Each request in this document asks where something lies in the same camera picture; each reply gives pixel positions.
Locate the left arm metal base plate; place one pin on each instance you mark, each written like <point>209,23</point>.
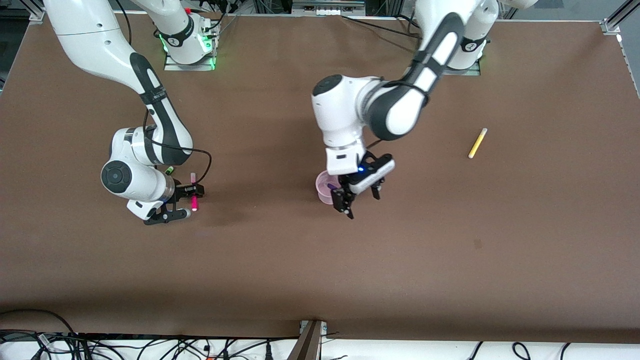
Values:
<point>467,72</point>

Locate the aluminum table edge rail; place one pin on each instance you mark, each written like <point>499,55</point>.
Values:
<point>631,70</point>

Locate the pink marker with clear cap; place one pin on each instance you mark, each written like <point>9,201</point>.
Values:
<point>194,202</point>

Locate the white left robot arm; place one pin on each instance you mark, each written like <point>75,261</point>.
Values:
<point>400,105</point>

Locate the silver metal equipment box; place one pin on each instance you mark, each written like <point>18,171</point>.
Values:
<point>327,7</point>

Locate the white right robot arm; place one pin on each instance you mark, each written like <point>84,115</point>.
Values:
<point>95,35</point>

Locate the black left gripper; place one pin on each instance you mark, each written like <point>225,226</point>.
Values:
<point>344,196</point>

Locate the pink cup holder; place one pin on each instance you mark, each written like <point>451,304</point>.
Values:
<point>322,192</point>

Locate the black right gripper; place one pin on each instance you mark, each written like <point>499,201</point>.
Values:
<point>184,190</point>

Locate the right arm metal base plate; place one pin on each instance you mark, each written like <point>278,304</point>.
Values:
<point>190,66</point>

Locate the yellow marker with clear cap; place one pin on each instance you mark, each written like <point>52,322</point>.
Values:
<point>477,143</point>

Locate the aluminum frame beam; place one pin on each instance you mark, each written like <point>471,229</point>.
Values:
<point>307,345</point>

